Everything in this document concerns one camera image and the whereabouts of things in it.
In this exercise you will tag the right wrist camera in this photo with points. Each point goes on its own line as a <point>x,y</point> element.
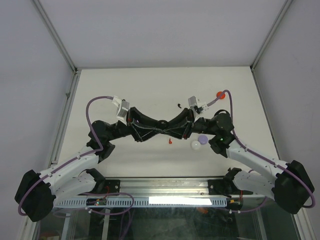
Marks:
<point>197,107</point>

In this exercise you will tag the orange round case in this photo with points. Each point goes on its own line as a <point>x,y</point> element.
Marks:
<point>221,95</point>

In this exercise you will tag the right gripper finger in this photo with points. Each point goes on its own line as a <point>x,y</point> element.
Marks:
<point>178,122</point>
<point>178,133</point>

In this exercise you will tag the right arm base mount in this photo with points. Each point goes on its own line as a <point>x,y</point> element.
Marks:
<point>219,187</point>

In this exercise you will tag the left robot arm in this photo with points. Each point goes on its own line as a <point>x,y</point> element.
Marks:
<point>39,192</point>

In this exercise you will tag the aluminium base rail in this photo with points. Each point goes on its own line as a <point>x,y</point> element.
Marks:
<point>168,186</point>

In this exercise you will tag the white slotted cable duct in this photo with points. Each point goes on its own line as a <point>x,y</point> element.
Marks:
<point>142,202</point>

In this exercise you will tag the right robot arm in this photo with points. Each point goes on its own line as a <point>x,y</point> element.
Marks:
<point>287,183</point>

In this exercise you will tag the purple charging case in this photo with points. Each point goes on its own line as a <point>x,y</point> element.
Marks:
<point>203,139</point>

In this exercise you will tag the right aluminium frame post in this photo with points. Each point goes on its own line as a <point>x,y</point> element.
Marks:
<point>278,20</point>

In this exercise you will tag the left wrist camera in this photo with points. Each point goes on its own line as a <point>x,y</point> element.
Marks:
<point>122,108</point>

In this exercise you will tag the left aluminium frame post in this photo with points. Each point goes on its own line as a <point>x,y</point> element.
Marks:
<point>54,34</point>

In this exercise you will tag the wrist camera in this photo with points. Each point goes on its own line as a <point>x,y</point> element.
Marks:
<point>122,108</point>
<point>197,107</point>

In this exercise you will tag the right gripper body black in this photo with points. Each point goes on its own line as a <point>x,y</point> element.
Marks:
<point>187,131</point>

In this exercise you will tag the aluminium frame post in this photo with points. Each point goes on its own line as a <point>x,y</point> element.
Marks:
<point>54,34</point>
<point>278,20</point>

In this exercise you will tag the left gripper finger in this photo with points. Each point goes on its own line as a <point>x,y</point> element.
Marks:
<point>147,122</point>
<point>145,133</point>

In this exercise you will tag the white charging case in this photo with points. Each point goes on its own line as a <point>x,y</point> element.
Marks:
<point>195,145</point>

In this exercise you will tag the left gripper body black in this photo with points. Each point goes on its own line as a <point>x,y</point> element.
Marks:
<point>130,124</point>

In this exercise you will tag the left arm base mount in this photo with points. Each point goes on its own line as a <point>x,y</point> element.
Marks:
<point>108,186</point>

